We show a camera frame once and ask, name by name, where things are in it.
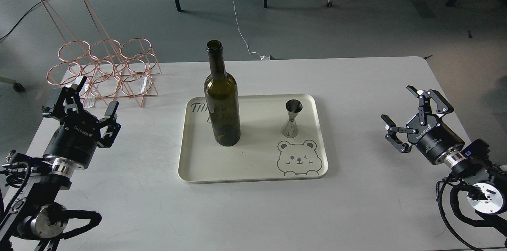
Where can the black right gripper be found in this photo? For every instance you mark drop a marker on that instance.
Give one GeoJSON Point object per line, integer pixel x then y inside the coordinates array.
{"type": "Point", "coordinates": [435, 142]}

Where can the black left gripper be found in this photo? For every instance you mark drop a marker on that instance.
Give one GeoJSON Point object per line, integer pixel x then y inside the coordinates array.
{"type": "Point", "coordinates": [77, 136]}

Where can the silver metal jigger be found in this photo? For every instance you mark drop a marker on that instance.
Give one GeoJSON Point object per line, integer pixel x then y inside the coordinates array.
{"type": "Point", "coordinates": [290, 129]}

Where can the dark green wine bottle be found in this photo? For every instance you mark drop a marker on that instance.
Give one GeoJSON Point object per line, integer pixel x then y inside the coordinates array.
{"type": "Point", "coordinates": [221, 94]}

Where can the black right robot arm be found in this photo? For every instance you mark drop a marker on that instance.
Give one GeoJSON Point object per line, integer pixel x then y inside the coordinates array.
{"type": "Point", "coordinates": [478, 186]}

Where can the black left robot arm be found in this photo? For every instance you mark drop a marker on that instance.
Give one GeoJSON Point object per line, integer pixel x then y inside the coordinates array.
{"type": "Point", "coordinates": [33, 213]}

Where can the black chair caster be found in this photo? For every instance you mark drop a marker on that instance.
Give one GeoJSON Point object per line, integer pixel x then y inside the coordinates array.
{"type": "Point", "coordinates": [18, 87]}

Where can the cream bear serving tray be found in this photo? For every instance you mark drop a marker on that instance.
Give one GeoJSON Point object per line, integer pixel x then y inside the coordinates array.
{"type": "Point", "coordinates": [262, 152]}

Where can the copper wire wine rack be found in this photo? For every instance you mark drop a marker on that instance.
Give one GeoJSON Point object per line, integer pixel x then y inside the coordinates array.
{"type": "Point", "coordinates": [113, 69]}

